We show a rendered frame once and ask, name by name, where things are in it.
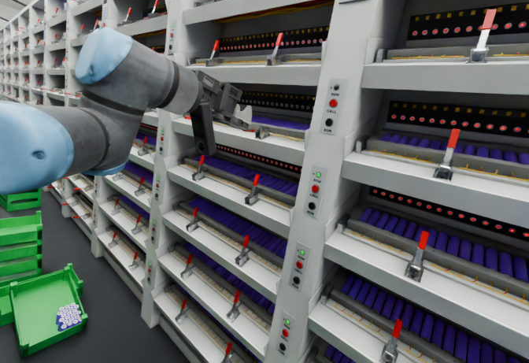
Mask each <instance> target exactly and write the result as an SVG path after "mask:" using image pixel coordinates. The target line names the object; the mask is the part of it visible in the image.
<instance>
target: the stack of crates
mask: <svg viewBox="0 0 529 363"><path fill-rule="evenodd" d="M42 248H43V224H42V220H41V211H36V215H34V216H26V217H13V218H5V219H0V287H5V286H8V285H10V283H12V282H15V281H17V282H18V283H19V282H21V281H25V280H29V279H32V278H35V277H38V276H41V275H42Z"/></svg>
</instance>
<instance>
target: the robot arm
mask: <svg viewBox="0 0 529 363"><path fill-rule="evenodd" d="M78 58H79V60H78V61H77V63H76V78H77V79H78V81H80V82H81V83H82V84H84V87H83V92H82V94H81V96H80V101H79V104H78V106H77V107H63V106H39V105H30V104H24V103H17V102H6V101H0V194H16V193H20V192H26V191H33V190H37V189H39V188H42V187H46V186H48V185H50V184H52V183H54V182H55V181H57V180H61V179H64V178H66V177H69V176H72V175H75V174H77V173H83V174H86V175H91V176H107V175H115V174H117V173H118V172H121V171H122V170H123V169H124V166H125V165H126V163H127V162H128V160H129V158H130V152H131V148H132V146H133V143H134V141H135V137H136V135H137V132H138V130H139V126H140V124H141V121H142V118H143V115H144V113H145V110H146V107H147V105H148V106H153V107H156V108H158V109H163V110H165V111H168V112H170V113H174V114H177V115H181V114H184V113H189V114H190V116H191V124H192V128H193V133H194V141H195V146H196V151H197V152H198V153H200V154H204V155H208V156H211V155H213V154H215V153H216V141H215V135H214V130H213V122H217V123H221V124H225V125H228V126H231V127H233V128H238V129H241V130H242V129H244V130H246V131H251V130H253V128H254V126H253V125H252V124H251V119H252V107H251V106H247V107H246V108H245V109H244V110H243V111H240V106H239V105H238V104H237V102H238V101H240V98H241V96H242V91H240V90H239V89H237V88H236V87H233V86H232V85H230V84H229V83H223V82H220V81H219V80H216V79H214V78H212V77H211V76H209V75H207V74H206V73H204V72H202V71H200V70H196V71H194V70H190V69H187V68H185V67H184V66H182V65H180V64H178V63H176V62H174V61H172V60H170V59H168V58H166V57H165V56H163V55H161V54H159V53H157V52H155V51H154V50H151V49H150V48H148V47H146V46H144V45H142V44H141V43H138V42H136V41H135V40H134V39H132V37H131V36H129V35H123V34H121V33H119V32H118V31H115V30H113V29H112V28H107V27H101V28H97V29H96V30H94V31H93V32H92V33H91V34H90V35H89V37H88V38H87V40H86V42H85V43H84V44H83V47H82V49H81V51H80V55H79V56H78ZM232 88H233V89H232ZM234 89H235V90H236V91H235V90H234Z"/></svg>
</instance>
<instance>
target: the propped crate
mask: <svg viewBox="0 0 529 363"><path fill-rule="evenodd" d="M69 271H70V268H69V266H67V267H64V271H63V272H58V273H55V274H52V275H49V276H44V277H42V278H39V279H36V280H31V281H28V282H26V283H21V284H18V285H17V281H15V282H12V283H10V289H9V297H10V301H11V306H12V311H13V319H14V324H15V329H16V333H17V341H18V346H19V350H20V358H21V359H22V358H24V357H27V356H29V355H31V354H33V353H35V352H37V351H39V350H42V349H44V348H46V347H48V346H50V345H52V344H54V343H57V342H59V341H61V340H62V339H65V338H67V337H69V336H71V335H74V334H76V333H77V332H80V331H82V330H84V329H85V328H86V325H87V318H88V316H87V314H85V313H84V311H83V307H82V305H81V302H80V298H79V296H78V294H77V291H76V288H75V285H74V283H73V281H72V277H71V274H70V272H69ZM72 303H75V304H76V305H79V309H78V311H81V315H80V317H81V323H80V324H77V325H75V326H73V327H71V328H68V329H66V330H64V331H62V332H59V331H58V330H57V328H58V325H56V319H57V313H58V312H59V309H60V308H61V307H65V306H66V305H71V304H72Z"/></svg>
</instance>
